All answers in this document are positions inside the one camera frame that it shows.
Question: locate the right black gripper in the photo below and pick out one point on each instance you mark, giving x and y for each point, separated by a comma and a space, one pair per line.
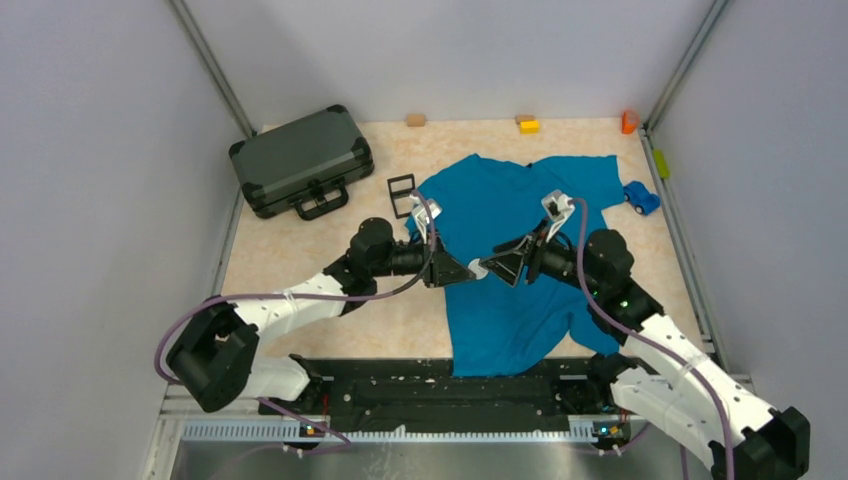
508, 264

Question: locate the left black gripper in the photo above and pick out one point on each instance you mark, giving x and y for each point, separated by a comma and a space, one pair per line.
440, 267

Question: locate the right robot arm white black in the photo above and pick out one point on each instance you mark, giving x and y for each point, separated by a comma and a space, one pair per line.
662, 377

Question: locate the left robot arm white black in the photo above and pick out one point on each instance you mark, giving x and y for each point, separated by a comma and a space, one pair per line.
217, 358

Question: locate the black rectangular brooch holder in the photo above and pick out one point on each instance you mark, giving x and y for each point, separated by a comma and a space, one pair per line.
400, 190

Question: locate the yellow block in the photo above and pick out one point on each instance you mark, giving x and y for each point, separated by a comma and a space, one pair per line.
529, 127

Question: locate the brown wooden block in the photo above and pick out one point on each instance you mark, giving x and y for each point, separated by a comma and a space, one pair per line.
523, 118

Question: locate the blue toy car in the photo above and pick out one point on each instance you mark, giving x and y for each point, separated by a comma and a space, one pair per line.
643, 201

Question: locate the tan wooden block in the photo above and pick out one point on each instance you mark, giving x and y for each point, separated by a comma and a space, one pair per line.
415, 120

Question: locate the dark green hard case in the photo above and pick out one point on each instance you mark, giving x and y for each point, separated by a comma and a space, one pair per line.
305, 165

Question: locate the orange toy block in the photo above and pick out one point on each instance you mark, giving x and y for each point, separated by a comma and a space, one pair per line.
629, 122

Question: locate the green marker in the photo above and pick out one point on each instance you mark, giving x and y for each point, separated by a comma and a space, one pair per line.
661, 164

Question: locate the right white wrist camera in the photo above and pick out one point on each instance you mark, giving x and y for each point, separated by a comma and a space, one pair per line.
558, 207

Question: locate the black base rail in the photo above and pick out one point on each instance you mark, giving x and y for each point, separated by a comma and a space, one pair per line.
424, 396

